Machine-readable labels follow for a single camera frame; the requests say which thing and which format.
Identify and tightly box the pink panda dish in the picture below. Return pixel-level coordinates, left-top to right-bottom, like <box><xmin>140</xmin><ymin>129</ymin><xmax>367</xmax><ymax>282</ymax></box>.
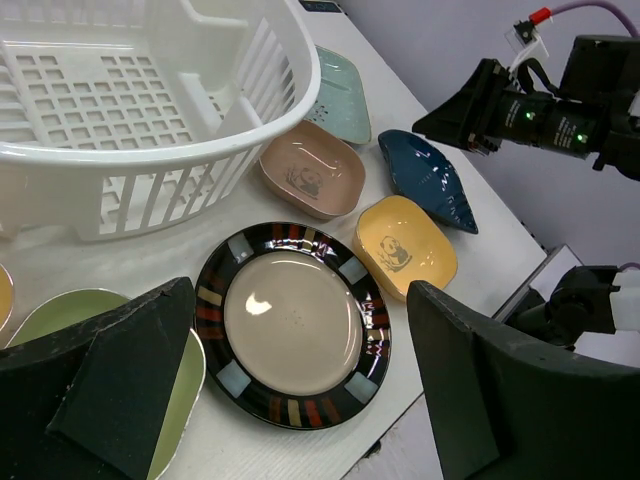
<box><xmin>259</xmin><ymin>120</ymin><xmax>366</xmax><ymax>220</ymax></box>

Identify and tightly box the white plastic dish bin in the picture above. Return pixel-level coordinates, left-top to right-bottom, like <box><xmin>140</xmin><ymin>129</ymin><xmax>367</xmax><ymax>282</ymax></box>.
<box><xmin>1</xmin><ymin>1</ymin><xmax>320</xmax><ymax>241</ymax></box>

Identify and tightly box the black rimmed round plate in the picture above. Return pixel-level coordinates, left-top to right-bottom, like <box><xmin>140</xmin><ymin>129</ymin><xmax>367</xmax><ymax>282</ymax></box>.
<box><xmin>194</xmin><ymin>222</ymin><xmax>391</xmax><ymax>431</ymax></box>

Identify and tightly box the green panda dish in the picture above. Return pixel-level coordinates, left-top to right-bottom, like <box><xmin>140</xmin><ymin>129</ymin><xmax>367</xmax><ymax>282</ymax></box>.
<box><xmin>5</xmin><ymin>288</ymin><xmax>206</xmax><ymax>479</ymax></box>

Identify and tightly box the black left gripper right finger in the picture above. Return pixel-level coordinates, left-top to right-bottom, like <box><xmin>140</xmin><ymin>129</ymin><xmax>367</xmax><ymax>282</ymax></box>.
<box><xmin>406</xmin><ymin>281</ymin><xmax>639</xmax><ymax>479</ymax></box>

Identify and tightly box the yellow panda dish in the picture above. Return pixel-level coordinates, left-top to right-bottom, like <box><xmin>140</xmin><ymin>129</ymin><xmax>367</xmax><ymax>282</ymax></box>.
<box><xmin>0</xmin><ymin>265</ymin><xmax>15</xmax><ymax>330</ymax></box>
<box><xmin>353</xmin><ymin>195</ymin><xmax>458</xmax><ymax>302</ymax></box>

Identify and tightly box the teal speckled rectangular plate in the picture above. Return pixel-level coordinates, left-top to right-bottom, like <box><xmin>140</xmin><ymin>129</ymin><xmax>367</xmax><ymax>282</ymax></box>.
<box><xmin>305</xmin><ymin>46</ymin><xmax>372</xmax><ymax>145</ymax></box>

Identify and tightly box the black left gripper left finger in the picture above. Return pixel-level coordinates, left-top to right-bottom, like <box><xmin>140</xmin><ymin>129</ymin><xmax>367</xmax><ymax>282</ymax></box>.
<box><xmin>1</xmin><ymin>277</ymin><xmax>195</xmax><ymax>479</ymax></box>

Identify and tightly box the dark blue leaf plate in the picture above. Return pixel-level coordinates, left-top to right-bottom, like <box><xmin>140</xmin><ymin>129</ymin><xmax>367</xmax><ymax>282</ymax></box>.
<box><xmin>378</xmin><ymin>129</ymin><xmax>479</xmax><ymax>235</ymax></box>

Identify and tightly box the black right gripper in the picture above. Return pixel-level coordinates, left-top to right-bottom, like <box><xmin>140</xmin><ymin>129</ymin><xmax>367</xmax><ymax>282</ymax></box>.
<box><xmin>412</xmin><ymin>35</ymin><xmax>639</xmax><ymax>180</ymax></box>

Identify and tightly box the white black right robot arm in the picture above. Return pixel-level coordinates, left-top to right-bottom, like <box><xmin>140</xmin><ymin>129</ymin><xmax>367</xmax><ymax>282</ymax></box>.
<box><xmin>412</xmin><ymin>35</ymin><xmax>639</xmax><ymax>349</ymax></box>

